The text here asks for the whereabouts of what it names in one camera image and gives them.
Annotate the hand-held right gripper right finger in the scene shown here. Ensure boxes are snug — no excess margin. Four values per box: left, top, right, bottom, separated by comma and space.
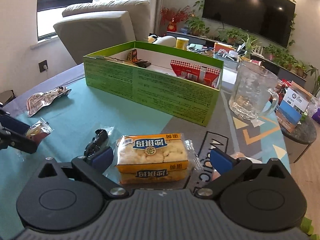
196, 147, 288, 201

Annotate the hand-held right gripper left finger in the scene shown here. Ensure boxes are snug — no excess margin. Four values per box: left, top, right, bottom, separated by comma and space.
37, 145, 129, 201

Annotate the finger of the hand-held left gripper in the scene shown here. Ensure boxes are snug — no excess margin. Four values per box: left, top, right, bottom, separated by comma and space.
0, 129, 38, 154
0, 114, 30, 136

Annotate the small clear brown snack packet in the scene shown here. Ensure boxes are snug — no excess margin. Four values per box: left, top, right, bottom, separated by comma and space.
25, 120, 54, 145

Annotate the yellow cake packet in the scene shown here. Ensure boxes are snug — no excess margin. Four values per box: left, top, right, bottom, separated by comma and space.
104, 132, 200, 185

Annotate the green cardboard box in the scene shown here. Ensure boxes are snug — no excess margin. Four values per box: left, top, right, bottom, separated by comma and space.
83, 41, 224, 127

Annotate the gold black snack packet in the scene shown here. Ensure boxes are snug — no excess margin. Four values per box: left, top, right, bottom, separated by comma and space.
125, 49, 140, 64

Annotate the black snack clear wrapper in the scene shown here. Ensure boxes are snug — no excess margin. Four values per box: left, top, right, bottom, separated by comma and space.
84, 127, 115, 158

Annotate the white red printed packet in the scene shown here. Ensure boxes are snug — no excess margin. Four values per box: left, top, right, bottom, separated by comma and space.
26, 86, 72, 118

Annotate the blue-grey bench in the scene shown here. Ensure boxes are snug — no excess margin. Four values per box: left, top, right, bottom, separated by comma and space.
0, 64, 87, 115

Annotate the glass mug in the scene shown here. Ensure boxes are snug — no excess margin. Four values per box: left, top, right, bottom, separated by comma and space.
229, 61, 280, 120

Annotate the dark round side table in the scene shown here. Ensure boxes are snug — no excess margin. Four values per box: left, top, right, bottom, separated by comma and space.
275, 112, 318, 164

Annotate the white carton blue logo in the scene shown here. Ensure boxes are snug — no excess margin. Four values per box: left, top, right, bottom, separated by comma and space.
278, 87, 313, 133

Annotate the red white checkered packet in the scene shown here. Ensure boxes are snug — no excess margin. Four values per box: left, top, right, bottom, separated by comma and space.
170, 59, 221, 88

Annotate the black red snack bag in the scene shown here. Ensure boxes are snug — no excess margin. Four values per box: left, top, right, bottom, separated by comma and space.
275, 79, 292, 98

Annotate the beige snack packet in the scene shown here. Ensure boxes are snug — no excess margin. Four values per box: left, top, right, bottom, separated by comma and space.
104, 57, 133, 65

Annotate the purple bag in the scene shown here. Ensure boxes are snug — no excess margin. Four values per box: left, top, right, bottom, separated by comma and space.
311, 105, 320, 124

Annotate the green packet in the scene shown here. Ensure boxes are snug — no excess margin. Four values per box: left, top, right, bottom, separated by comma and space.
299, 216, 317, 237

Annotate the grey television cabinet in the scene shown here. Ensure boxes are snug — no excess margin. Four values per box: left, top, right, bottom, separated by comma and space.
166, 31, 307, 83

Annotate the orange box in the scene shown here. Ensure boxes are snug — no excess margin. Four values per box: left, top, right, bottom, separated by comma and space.
214, 42, 234, 53

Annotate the spider plant in vase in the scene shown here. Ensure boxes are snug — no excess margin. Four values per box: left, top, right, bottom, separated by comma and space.
237, 34, 262, 59

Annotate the potted green plant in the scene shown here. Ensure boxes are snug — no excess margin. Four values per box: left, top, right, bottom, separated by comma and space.
280, 52, 297, 70
295, 61, 309, 78
224, 29, 244, 44
185, 15, 209, 37
264, 44, 282, 60

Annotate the yellow can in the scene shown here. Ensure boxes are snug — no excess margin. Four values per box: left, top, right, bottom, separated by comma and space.
176, 37, 189, 51

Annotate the tall leafy floor plant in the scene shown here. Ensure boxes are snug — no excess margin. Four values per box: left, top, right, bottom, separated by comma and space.
309, 65, 320, 98

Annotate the beige armchair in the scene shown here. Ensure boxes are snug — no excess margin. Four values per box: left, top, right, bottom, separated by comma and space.
53, 0, 152, 65

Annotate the white plush toy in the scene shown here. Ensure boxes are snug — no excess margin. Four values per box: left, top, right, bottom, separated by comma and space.
147, 35, 177, 45

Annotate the black framed window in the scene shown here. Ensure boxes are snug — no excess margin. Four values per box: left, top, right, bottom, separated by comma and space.
37, 0, 91, 41

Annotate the red flower plant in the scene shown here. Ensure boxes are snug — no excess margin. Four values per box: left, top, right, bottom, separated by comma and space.
160, 5, 192, 27

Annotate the black television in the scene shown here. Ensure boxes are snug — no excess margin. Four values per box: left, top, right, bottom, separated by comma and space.
201, 0, 297, 48

